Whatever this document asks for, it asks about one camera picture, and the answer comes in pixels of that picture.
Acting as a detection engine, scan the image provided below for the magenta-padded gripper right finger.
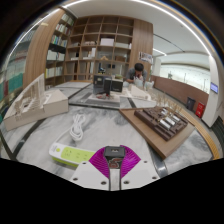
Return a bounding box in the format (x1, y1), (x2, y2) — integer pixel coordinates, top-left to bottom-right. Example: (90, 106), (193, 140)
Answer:
(113, 145), (161, 192)

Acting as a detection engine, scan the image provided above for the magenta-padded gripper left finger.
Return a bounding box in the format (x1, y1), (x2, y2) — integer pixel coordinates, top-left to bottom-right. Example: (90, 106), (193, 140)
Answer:
(69, 145), (114, 192)

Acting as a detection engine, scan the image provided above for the small black charger block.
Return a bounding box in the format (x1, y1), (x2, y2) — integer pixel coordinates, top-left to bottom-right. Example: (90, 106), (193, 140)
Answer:
(103, 145), (127, 170)

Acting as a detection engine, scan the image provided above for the white and green power strip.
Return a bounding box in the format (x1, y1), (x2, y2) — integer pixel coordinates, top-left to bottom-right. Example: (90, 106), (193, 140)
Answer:
(48, 142), (97, 168)

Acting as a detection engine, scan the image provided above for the brown architectural model on board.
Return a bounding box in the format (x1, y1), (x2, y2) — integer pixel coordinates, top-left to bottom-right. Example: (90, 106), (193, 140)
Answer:
(119, 101), (196, 160)

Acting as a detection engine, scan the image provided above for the small white paper model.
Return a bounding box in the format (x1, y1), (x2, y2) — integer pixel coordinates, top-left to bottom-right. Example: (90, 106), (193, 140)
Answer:
(128, 81), (156, 101)

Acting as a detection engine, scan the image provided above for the curved wooden slatted bench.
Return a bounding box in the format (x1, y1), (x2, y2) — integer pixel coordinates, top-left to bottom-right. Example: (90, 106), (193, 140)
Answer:
(179, 108), (222, 160)

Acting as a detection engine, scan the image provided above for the white architectural model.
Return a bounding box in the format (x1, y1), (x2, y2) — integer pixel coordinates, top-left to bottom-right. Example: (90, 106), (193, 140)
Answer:
(2, 73), (70, 132)

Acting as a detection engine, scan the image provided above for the dark bin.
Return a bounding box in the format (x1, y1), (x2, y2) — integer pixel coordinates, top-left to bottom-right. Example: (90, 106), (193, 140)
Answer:
(185, 96), (196, 112)

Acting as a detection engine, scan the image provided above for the red bin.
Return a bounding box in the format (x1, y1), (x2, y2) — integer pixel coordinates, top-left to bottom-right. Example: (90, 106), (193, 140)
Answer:
(195, 101), (206, 118)

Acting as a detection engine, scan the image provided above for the person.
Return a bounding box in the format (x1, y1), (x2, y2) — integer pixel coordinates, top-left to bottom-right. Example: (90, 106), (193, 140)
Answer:
(125, 62), (148, 88)

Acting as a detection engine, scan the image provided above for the bookshelf with colourful books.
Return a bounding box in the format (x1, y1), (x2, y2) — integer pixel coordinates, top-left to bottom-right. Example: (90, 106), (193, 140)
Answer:
(0, 29), (31, 118)

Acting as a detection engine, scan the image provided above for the wooden shelf unit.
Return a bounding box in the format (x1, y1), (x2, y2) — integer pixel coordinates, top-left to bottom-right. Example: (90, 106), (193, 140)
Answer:
(22, 9), (154, 88)

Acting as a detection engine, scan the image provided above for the coiled white power cable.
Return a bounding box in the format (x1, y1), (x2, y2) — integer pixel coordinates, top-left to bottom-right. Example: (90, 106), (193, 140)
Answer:
(54, 113), (87, 145)

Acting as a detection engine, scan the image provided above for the wall poster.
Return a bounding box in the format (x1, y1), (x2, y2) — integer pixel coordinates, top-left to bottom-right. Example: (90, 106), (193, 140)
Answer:
(138, 51), (154, 64)

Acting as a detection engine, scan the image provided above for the blue wall screen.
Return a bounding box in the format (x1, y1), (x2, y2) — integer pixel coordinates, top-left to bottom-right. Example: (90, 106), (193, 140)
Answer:
(209, 81), (220, 94)

